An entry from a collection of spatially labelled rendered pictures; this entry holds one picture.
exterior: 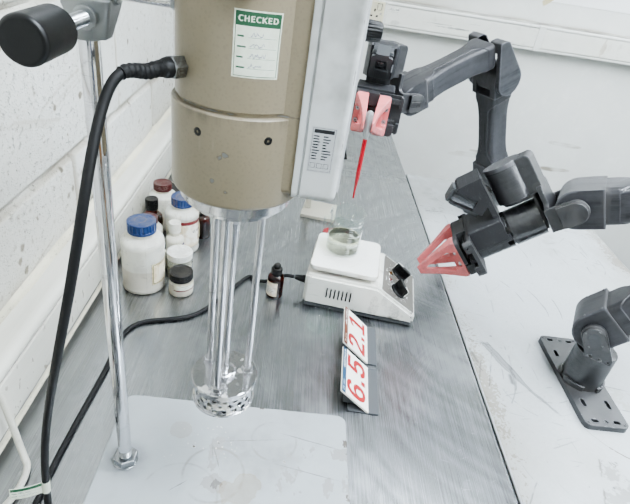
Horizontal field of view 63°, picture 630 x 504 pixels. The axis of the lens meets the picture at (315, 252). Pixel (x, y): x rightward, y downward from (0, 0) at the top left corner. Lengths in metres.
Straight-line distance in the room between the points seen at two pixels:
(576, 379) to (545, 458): 0.17
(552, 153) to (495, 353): 1.74
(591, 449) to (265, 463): 0.47
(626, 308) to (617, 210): 0.15
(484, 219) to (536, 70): 1.66
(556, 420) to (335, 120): 0.65
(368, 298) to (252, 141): 0.58
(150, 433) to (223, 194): 0.41
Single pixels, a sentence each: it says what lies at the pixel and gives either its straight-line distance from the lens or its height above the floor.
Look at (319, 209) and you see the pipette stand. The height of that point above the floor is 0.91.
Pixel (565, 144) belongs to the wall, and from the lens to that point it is 2.61.
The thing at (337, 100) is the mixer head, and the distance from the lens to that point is 0.36.
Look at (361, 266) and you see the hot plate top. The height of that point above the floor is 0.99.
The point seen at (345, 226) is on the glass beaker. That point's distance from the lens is 0.88.
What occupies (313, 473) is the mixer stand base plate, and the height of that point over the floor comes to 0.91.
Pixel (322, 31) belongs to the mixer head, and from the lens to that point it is 0.35.
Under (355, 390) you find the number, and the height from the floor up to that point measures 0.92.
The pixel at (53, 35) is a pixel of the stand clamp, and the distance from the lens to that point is 0.33.
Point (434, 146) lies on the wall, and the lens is 2.42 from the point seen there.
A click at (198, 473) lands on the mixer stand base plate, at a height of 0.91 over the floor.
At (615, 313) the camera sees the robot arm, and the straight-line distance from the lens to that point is 0.88.
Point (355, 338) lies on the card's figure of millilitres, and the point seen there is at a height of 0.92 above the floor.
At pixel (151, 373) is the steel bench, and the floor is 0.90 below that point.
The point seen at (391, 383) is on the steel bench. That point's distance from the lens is 0.83.
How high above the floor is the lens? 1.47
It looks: 32 degrees down
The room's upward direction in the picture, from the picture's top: 9 degrees clockwise
